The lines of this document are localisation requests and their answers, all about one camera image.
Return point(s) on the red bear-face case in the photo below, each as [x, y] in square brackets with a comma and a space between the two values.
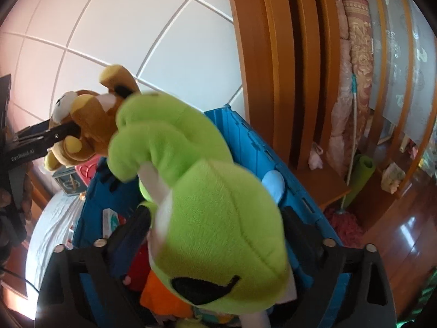
[87, 170]

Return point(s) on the white padded headboard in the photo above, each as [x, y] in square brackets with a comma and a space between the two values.
[136, 24]

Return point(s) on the white and green carton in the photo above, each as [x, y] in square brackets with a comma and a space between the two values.
[110, 222]

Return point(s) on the blue plastic storage crate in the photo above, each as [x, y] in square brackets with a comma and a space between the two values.
[239, 133]

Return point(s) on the green frog plush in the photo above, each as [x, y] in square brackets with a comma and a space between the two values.
[211, 211]

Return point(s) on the pink mop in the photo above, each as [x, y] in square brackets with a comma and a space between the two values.
[344, 225]

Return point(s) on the light blue plastic scoop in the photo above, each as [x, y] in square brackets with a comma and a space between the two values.
[273, 186]

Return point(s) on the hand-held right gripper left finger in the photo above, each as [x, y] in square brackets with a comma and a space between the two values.
[119, 259]

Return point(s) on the orange plush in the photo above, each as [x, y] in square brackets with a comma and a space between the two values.
[164, 293]

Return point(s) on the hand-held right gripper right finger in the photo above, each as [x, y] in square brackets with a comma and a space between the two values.
[307, 246]

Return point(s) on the person's left hand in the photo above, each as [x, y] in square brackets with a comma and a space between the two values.
[3, 208]

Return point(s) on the rolled patterned rug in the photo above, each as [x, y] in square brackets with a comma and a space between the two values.
[356, 58]

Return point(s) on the red plush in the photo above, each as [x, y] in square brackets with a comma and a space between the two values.
[138, 270]

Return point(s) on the black window gift box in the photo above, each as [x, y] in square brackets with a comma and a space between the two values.
[68, 181]

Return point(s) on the pink crumpled cloth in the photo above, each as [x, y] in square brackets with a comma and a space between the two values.
[315, 157]

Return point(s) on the frosted glass sliding door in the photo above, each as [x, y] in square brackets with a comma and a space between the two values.
[403, 58]

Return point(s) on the brown bear plush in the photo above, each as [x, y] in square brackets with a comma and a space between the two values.
[92, 123]

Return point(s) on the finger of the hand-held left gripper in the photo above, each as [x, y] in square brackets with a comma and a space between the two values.
[34, 127]
[65, 131]

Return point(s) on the green rolled mat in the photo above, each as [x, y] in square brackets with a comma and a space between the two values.
[362, 174]

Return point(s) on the wooden nightstand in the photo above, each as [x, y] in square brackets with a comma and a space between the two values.
[324, 184]

